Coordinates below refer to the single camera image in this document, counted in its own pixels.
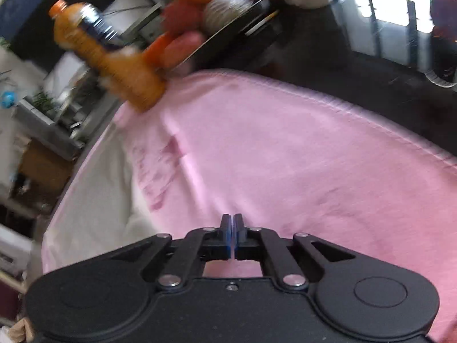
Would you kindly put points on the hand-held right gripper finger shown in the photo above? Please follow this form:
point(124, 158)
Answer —
point(228, 237)
point(237, 237)

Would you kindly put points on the pink printed blanket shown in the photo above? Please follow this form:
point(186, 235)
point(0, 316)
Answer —
point(285, 157)

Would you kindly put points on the pink apple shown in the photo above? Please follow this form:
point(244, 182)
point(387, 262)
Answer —
point(185, 48)

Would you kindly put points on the wooden cabinet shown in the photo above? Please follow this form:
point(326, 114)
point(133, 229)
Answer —
point(43, 168)

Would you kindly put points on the small orange tangerine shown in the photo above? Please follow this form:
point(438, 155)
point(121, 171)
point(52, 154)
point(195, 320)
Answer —
point(157, 51)

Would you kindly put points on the metal fruit tray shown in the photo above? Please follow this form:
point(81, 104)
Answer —
point(232, 32)

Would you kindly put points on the curved silver shelf unit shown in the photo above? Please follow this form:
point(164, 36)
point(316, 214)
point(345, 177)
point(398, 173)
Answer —
point(46, 125)

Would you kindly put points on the orange juice bottle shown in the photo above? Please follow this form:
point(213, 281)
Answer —
point(107, 60)

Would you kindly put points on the red-orange apple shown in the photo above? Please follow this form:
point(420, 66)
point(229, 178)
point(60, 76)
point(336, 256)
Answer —
point(180, 18)

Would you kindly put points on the melon in foam net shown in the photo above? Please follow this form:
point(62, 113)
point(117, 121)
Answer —
point(226, 10)

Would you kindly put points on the green potted plant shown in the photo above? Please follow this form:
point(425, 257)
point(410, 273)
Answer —
point(44, 102)

